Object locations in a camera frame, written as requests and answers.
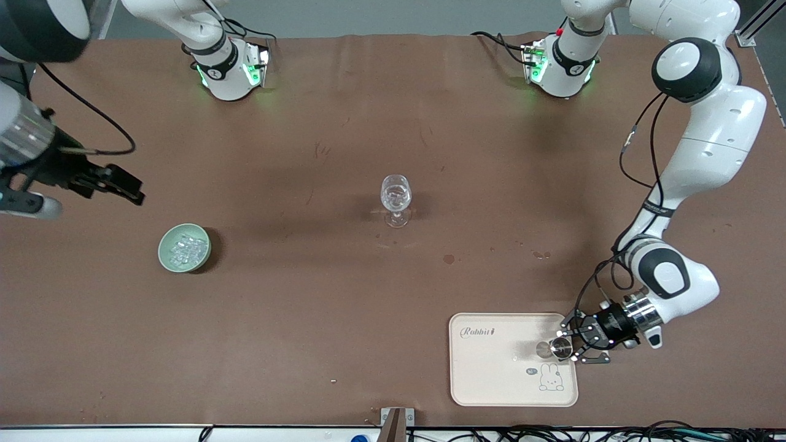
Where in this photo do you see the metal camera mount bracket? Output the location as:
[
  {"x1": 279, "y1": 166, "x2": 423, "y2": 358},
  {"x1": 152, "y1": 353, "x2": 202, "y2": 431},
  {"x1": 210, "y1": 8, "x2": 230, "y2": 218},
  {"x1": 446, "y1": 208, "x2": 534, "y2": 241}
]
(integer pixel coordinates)
[{"x1": 380, "y1": 407, "x2": 415, "y2": 442}]

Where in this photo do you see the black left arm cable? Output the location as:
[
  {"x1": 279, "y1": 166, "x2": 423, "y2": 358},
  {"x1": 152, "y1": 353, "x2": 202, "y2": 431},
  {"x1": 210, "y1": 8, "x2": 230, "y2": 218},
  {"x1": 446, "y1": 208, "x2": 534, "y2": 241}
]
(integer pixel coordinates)
[{"x1": 574, "y1": 92, "x2": 670, "y2": 326}]

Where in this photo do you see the black cable bundle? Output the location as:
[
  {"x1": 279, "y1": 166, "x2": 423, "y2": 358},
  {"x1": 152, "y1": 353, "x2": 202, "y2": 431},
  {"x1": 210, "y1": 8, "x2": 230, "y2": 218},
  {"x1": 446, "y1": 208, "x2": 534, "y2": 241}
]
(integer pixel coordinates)
[{"x1": 405, "y1": 421, "x2": 786, "y2": 442}]

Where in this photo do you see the black base cable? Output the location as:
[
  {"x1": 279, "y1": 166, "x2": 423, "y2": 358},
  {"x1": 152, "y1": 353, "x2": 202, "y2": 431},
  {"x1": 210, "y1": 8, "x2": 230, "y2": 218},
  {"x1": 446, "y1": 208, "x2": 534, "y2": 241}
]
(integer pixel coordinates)
[{"x1": 472, "y1": 31, "x2": 535, "y2": 65}]

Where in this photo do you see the brown table cover mat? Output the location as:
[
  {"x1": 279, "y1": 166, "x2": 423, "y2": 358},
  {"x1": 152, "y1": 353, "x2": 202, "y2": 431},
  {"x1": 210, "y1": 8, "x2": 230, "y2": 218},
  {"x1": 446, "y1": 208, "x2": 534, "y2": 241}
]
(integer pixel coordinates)
[{"x1": 0, "y1": 32, "x2": 786, "y2": 428}]

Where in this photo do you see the cream rabbit print tray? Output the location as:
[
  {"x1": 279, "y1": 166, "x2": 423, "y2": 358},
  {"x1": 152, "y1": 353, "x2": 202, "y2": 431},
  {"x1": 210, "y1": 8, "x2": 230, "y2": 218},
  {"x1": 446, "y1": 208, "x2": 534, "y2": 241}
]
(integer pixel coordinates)
[{"x1": 449, "y1": 312, "x2": 579, "y2": 408}]

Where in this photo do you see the clear ice cubes heap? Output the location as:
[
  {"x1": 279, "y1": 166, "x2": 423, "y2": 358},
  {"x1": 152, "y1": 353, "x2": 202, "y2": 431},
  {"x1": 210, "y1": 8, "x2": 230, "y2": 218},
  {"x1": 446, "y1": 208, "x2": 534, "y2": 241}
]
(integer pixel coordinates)
[{"x1": 169, "y1": 233, "x2": 206, "y2": 266}]

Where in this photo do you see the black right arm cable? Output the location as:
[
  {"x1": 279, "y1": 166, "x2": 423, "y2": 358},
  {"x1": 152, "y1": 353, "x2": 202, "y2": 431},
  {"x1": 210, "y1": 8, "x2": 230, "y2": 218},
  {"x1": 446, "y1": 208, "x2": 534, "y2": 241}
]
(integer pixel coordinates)
[{"x1": 37, "y1": 61, "x2": 136, "y2": 155}]

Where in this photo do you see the aluminium table corner profile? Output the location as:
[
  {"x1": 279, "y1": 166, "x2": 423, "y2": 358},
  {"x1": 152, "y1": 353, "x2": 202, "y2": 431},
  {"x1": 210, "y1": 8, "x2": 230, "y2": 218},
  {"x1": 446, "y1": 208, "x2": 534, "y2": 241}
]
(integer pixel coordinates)
[{"x1": 735, "y1": 0, "x2": 786, "y2": 48}]

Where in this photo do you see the clear stemmed wine glass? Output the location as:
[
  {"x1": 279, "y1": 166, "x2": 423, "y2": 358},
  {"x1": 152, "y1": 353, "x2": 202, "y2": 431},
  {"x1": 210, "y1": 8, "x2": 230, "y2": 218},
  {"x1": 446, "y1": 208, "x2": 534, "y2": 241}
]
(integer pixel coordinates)
[{"x1": 381, "y1": 174, "x2": 413, "y2": 228}]

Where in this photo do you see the steel double jigger cup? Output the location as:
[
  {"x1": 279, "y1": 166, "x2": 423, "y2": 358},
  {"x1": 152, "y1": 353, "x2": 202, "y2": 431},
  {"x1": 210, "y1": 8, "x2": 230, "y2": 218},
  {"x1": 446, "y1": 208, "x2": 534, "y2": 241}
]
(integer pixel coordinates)
[{"x1": 536, "y1": 336, "x2": 575, "y2": 361}]

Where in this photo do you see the pale green ceramic bowl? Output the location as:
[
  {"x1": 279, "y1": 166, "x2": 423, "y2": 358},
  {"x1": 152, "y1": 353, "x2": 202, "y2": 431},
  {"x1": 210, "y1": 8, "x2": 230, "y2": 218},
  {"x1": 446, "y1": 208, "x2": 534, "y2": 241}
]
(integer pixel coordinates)
[{"x1": 158, "y1": 223, "x2": 212, "y2": 273}]

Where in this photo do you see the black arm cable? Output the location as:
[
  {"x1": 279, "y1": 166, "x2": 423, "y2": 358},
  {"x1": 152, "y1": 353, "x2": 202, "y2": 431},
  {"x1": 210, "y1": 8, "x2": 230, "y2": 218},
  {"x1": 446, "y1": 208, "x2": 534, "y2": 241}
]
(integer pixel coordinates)
[
  {"x1": 574, "y1": 92, "x2": 670, "y2": 326},
  {"x1": 37, "y1": 61, "x2": 136, "y2": 155}
]

